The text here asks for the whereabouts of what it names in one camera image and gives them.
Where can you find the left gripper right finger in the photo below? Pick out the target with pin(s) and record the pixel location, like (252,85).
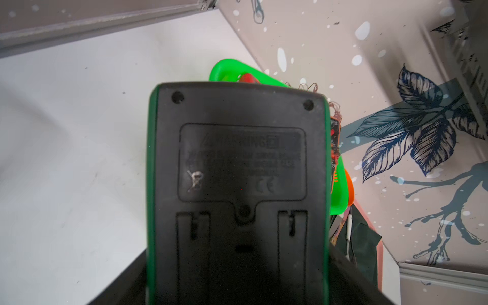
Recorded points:
(348,286)

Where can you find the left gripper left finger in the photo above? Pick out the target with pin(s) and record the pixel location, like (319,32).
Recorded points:
(129,287)

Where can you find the black green multimeter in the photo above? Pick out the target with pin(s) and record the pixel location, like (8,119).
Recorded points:
(238,194)

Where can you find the large red multimeter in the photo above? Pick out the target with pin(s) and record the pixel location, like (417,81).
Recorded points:
(248,78)

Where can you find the green plastic basket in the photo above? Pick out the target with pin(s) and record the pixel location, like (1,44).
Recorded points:
(230,70)

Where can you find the orange multimeter face up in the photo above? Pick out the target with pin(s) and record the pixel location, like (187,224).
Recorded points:
(335,132)

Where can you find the dark green cloth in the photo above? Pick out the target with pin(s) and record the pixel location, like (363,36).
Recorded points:
(362,244)

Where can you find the orange plastic bowl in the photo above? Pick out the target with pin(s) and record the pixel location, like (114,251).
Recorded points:
(351,191)

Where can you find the white handled spoon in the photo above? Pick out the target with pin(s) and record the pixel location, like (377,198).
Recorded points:
(349,235)

